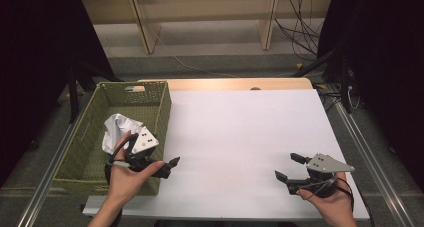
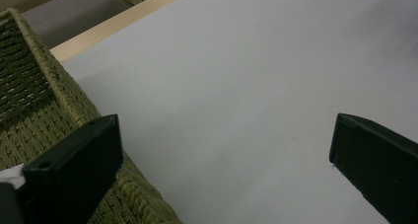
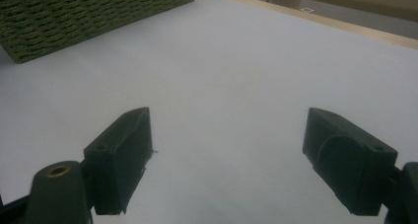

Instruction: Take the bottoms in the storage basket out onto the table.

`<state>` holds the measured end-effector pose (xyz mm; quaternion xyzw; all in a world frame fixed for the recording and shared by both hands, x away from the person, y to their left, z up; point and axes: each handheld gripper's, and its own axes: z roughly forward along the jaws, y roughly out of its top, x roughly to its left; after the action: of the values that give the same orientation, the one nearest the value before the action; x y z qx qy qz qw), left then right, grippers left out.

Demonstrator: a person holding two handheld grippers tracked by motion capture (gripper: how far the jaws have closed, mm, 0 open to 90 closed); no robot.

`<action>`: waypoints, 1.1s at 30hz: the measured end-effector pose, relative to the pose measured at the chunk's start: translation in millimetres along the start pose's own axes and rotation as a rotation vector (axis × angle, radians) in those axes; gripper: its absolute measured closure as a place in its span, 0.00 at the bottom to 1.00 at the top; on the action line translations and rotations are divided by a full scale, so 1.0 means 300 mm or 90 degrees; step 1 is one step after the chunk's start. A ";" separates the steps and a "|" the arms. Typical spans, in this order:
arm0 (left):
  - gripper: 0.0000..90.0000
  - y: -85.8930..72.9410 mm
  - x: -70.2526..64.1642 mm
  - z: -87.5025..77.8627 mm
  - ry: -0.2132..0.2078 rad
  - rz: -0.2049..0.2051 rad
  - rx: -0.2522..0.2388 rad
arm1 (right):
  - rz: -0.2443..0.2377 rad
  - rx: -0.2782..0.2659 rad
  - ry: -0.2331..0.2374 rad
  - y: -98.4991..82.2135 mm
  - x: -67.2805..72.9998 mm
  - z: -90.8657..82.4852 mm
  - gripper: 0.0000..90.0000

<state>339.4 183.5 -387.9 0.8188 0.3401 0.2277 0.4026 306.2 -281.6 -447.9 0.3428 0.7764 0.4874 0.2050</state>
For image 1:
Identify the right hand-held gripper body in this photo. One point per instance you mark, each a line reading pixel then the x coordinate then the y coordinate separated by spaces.
pixel 321 163

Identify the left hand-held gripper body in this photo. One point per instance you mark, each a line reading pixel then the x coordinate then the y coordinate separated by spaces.
pixel 145 141

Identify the white cloth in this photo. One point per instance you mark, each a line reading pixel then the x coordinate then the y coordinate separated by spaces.
pixel 116 128

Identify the green woven basket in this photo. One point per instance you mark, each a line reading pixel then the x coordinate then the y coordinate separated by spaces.
pixel 123 103

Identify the person's left hand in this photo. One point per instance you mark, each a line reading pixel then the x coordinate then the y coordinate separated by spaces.
pixel 128 183

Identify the person's right hand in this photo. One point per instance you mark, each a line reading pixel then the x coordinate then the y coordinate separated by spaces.
pixel 333 210

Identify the white table cover sheet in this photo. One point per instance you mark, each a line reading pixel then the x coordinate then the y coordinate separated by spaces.
pixel 240 133

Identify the black stand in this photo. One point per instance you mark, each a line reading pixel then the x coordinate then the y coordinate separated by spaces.
pixel 345 87
pixel 72 93

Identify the light wooden table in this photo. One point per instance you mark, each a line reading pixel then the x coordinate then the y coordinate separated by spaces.
pixel 233 84

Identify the light wooden shelf unit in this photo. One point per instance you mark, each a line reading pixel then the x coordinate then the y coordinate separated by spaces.
pixel 146 27

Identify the black curtain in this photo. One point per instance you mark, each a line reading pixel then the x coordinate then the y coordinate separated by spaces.
pixel 390 70
pixel 36 70

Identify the metal floor rail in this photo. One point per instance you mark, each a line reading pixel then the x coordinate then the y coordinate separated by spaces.
pixel 373 160
pixel 46 180

